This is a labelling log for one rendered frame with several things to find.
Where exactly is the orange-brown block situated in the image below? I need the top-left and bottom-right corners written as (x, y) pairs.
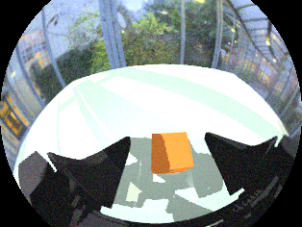
top-left (151, 132), bottom-right (193, 175)

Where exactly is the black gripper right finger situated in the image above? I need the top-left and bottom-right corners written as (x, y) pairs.
top-left (204, 132), bottom-right (279, 195)

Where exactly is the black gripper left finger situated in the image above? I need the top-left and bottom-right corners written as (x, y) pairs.
top-left (46, 137), bottom-right (131, 210)

